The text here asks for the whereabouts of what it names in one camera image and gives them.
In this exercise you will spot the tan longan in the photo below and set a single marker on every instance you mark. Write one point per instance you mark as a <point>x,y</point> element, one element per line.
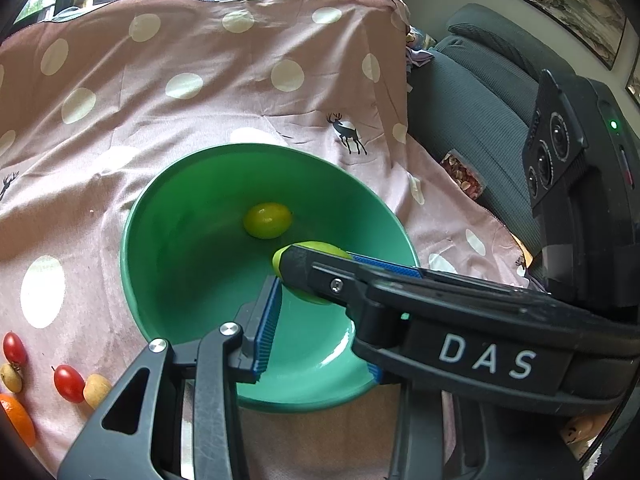
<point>11,379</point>
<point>96,391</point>

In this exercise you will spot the colourful crumpled cloth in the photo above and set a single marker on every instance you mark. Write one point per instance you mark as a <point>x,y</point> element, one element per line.
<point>419,47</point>

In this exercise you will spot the person's right hand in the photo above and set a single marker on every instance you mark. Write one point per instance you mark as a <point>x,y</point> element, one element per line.
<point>580,432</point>

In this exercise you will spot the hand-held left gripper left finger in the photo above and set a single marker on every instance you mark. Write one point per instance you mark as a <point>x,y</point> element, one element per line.
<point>267,332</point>

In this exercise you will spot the orange mandarin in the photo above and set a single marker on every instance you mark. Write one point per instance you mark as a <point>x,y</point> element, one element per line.
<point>20,420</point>

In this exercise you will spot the pink polka-dot blanket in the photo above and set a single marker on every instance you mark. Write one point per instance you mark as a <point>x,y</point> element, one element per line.
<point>200,50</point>

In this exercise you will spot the grey sofa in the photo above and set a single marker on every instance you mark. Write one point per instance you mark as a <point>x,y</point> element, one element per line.
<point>480,100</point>

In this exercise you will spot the yellow-green lime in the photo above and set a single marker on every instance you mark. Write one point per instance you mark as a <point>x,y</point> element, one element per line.
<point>306,295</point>
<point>267,220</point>

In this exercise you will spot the large framed picture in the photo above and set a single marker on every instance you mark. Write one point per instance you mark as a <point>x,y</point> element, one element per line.
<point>570,5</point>

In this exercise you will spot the green plastic bowl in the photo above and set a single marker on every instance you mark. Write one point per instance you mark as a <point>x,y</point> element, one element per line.
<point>200,270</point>

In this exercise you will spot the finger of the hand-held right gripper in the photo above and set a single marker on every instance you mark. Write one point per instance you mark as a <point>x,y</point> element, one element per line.
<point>390,266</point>
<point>320,272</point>

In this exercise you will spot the red cherry tomato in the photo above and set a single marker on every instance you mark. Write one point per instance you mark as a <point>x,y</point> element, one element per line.
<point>14,347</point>
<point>69,383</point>

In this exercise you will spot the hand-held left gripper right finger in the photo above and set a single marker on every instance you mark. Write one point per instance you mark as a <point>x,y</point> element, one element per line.
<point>420,435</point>

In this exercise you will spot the clear snack packet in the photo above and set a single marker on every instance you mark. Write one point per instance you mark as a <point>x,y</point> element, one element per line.
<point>462,175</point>

